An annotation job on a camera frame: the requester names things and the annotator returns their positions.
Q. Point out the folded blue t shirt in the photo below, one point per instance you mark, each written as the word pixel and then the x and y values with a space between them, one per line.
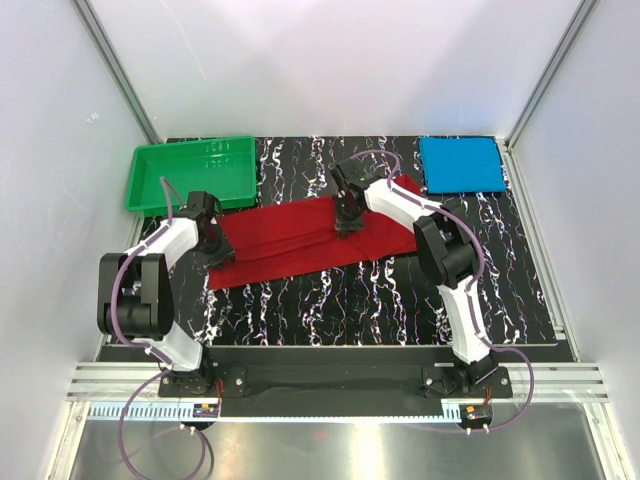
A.
pixel 462 165

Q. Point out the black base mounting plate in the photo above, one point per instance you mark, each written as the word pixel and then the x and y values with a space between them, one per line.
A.
pixel 335 383

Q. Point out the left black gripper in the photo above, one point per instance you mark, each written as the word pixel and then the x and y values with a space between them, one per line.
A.
pixel 224 253

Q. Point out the red t shirt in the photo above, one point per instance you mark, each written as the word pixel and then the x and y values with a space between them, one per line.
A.
pixel 297 238

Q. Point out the aluminium corner post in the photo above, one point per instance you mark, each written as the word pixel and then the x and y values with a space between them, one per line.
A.
pixel 576 25
pixel 108 54

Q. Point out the small connector board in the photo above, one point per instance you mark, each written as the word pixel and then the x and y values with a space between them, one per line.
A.
pixel 479 413
pixel 206 410

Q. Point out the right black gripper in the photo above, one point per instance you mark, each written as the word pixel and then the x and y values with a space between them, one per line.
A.
pixel 343 225

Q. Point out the right aluminium corner post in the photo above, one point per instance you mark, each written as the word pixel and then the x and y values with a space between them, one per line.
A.
pixel 576 25

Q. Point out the green plastic tray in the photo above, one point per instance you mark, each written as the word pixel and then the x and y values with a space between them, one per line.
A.
pixel 224 167

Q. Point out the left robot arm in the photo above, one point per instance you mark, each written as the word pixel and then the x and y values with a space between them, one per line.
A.
pixel 135 301

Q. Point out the left aluminium corner post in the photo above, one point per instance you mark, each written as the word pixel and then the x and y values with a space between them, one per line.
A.
pixel 108 54

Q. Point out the right small connector board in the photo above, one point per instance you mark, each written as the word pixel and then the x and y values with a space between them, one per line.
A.
pixel 479 413

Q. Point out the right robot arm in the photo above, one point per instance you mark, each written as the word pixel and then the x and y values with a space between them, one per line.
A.
pixel 450 257

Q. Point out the left small connector board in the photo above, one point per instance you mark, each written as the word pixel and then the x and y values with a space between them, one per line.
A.
pixel 206 410

